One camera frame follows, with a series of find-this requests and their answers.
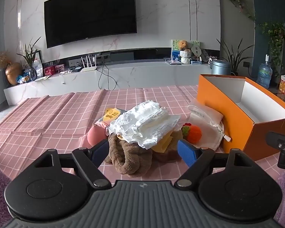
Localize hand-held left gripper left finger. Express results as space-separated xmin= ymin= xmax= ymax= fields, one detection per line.
xmin=34 ymin=139 xmax=112 ymax=189

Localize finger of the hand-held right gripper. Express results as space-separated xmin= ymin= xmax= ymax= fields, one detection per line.
xmin=266 ymin=131 xmax=285 ymax=171

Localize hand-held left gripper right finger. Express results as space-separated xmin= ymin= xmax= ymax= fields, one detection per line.
xmin=174 ymin=139 xmax=253 ymax=188

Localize pink egg-shaped sponge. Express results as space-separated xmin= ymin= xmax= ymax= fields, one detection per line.
xmin=87 ymin=126 xmax=110 ymax=147

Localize orange crocheted fruit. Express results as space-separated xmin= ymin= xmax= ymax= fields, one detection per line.
xmin=181 ymin=123 xmax=202 ymax=144

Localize brown plush scarf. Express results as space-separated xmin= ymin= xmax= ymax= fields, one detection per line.
xmin=104 ymin=134 xmax=155 ymax=177

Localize yellow snack packet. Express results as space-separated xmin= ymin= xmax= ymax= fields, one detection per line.
xmin=96 ymin=107 xmax=128 ymax=131

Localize white mesh zipper bag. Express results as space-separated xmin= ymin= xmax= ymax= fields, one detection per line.
xmin=188 ymin=98 xmax=224 ymax=130

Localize white crinkled diaper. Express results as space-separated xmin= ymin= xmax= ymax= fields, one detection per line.
xmin=108 ymin=100 xmax=181 ymax=150

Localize orange cardboard box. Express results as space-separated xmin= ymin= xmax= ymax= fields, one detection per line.
xmin=197 ymin=74 xmax=285 ymax=162

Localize pink checked tablecloth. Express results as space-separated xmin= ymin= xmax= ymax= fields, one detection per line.
xmin=0 ymin=85 xmax=279 ymax=188

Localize large water bottle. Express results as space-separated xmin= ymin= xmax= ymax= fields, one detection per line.
xmin=256 ymin=54 xmax=273 ymax=89

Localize white marble television console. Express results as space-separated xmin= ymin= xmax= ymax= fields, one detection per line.
xmin=3 ymin=49 xmax=220 ymax=106

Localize white router with antennas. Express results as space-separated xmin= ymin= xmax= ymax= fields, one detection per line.
xmin=80 ymin=55 xmax=97 ymax=73

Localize silver pedal bin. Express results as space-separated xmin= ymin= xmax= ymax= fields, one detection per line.
xmin=211 ymin=59 xmax=232 ymax=75

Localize red gift box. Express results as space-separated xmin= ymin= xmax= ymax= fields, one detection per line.
xmin=43 ymin=66 xmax=56 ymax=76

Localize white crocheted pot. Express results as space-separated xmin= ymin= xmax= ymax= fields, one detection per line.
xmin=180 ymin=49 xmax=192 ymax=65

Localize long-leaved potted plant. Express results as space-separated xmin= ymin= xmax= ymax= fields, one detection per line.
xmin=216 ymin=38 xmax=255 ymax=77

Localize blue and green painting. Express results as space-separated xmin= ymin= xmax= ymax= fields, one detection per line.
xmin=171 ymin=39 xmax=181 ymax=61

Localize round paddle fan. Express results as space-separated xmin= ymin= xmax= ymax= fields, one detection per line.
xmin=191 ymin=45 xmax=202 ymax=61

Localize trailing pothos plant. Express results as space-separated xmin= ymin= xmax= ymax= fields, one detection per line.
xmin=258 ymin=22 xmax=285 ymax=77

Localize blue snack bags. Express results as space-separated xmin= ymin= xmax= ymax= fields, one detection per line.
xmin=16 ymin=74 xmax=31 ymax=84

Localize green plant in glass vase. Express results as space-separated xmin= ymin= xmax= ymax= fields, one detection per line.
xmin=16 ymin=37 xmax=42 ymax=82

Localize gold vase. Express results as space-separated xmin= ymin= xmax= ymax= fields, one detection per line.
xmin=5 ymin=62 xmax=23 ymax=86

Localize dried flower bunch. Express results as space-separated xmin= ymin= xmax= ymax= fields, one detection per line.
xmin=0 ymin=51 xmax=10 ymax=70

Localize black flat television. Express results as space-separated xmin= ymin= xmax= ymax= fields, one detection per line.
xmin=44 ymin=0 xmax=138 ymax=49

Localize hanging vine plant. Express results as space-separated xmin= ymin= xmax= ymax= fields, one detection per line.
xmin=224 ymin=0 xmax=256 ymax=22

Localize black cable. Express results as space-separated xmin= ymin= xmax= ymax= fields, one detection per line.
xmin=97 ymin=63 xmax=118 ymax=90

